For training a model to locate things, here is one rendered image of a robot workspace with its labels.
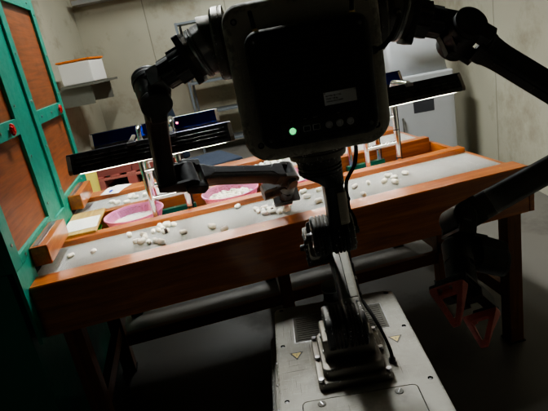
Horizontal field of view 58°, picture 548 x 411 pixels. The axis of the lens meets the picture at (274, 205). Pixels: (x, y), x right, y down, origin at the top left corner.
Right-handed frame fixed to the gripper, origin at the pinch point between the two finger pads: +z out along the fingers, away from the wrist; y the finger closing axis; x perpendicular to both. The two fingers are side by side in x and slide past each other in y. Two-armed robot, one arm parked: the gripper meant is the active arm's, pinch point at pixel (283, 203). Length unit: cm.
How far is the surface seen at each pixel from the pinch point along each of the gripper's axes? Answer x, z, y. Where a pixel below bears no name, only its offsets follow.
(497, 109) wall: -99, 148, -222
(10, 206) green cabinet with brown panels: -10, -23, 94
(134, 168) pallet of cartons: -239, 387, 97
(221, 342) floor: 37, 77, 35
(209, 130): -29.2, -16.4, 23.1
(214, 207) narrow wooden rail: -9.8, 13.1, 26.6
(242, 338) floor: 38, 75, 25
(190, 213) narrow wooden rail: -9.6, 13.4, 36.6
